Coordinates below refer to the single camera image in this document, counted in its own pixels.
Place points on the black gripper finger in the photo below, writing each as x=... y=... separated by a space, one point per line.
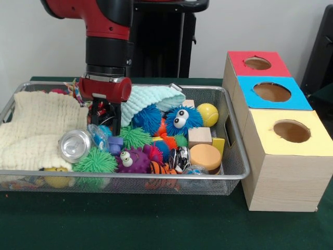
x=115 y=117
x=95 y=113

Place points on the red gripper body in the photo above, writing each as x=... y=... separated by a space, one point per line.
x=105 y=89

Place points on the red black packet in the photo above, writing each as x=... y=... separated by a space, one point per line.
x=105 y=110

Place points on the clear blue plastic packet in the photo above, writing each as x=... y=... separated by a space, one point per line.
x=100 y=136

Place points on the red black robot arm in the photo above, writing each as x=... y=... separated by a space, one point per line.
x=106 y=36

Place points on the clear mesh bin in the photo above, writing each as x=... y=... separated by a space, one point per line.
x=231 y=156

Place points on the wooden box with three holes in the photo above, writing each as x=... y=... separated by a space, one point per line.
x=283 y=172

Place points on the small green spiky ball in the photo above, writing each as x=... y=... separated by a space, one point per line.
x=136 y=137

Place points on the silver can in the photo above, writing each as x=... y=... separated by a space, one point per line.
x=74 y=146

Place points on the mint green knit cloth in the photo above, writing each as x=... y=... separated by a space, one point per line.
x=153 y=98

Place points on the purple spiky ball with eyes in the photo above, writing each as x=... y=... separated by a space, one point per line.
x=134 y=161

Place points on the large green spiky ball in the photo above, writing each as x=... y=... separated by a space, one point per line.
x=94 y=161

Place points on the cream waffle cloth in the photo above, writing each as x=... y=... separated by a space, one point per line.
x=39 y=125

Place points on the blue fuzzy ball with eyes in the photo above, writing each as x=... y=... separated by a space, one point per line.
x=183 y=121

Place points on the orange tiger striped toy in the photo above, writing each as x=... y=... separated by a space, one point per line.
x=162 y=168

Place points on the wooden cube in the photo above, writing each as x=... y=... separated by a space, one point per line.
x=200 y=136

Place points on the yellow ball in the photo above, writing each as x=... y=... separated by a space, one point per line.
x=207 y=114

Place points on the round wooden disc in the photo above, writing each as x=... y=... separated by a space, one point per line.
x=205 y=156

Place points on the yellow block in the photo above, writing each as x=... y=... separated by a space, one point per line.
x=218 y=146

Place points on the black chair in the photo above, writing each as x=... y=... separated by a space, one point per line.
x=320 y=57

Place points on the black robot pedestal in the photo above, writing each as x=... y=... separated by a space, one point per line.
x=166 y=41

